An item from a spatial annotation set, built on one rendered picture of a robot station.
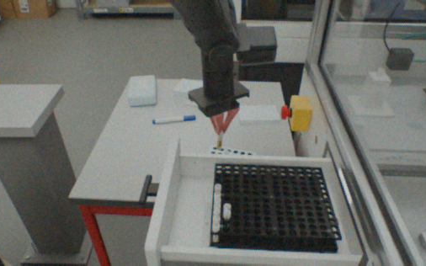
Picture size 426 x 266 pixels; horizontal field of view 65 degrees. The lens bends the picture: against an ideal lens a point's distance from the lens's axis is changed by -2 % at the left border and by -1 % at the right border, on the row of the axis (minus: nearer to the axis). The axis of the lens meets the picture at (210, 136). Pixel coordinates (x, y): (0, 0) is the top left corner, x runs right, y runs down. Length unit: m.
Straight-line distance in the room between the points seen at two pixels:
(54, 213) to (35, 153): 0.32
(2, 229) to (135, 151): 1.16
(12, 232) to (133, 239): 1.06
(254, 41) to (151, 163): 0.50
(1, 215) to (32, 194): 0.61
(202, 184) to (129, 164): 0.26
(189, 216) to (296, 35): 0.87
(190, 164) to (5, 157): 0.81
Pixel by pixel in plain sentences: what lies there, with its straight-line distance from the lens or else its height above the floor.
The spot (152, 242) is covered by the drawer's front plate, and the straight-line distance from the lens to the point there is 0.56.
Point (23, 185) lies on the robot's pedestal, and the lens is 1.47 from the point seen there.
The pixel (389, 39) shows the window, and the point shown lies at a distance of 0.58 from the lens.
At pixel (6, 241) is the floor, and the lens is 1.95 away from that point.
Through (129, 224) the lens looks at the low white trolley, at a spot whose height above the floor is 0.64.
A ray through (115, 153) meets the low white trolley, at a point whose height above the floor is 0.76.
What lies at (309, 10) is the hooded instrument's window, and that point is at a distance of 1.35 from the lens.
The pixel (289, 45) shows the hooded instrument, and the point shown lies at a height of 0.88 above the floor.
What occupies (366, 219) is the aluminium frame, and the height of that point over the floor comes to 0.97.
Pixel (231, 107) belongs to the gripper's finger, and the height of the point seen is 1.04.
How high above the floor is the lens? 1.38
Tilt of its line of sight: 37 degrees down
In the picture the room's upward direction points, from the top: straight up
